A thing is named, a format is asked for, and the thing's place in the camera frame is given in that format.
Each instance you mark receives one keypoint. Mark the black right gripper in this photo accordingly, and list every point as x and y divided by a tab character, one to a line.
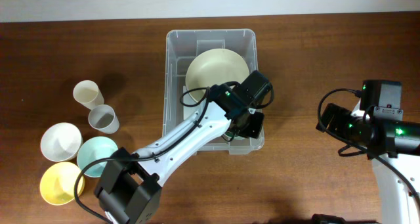
342	114

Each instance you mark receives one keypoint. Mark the white small bowl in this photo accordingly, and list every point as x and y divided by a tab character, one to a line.
61	142

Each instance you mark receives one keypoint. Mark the cream bowl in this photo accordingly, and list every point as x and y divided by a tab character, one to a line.
215	67

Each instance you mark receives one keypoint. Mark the grey translucent cup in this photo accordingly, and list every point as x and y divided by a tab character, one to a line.
104	119

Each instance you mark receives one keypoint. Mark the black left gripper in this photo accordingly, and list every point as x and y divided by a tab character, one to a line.
256	129

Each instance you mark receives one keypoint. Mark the yellow small bowl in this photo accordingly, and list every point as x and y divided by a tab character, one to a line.
57	183

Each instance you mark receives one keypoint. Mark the mint green small bowl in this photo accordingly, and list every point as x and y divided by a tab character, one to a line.
95	149

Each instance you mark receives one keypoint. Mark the cream cup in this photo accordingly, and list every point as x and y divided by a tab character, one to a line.
88	94

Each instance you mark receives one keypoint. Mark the clear plastic storage bin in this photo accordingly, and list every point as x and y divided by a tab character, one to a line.
182	47

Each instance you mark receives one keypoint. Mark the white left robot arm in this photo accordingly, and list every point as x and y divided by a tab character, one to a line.
129	188

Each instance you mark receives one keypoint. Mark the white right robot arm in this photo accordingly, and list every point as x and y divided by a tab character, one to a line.
393	148

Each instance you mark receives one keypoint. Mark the mint green cup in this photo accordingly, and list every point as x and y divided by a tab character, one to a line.
230	136

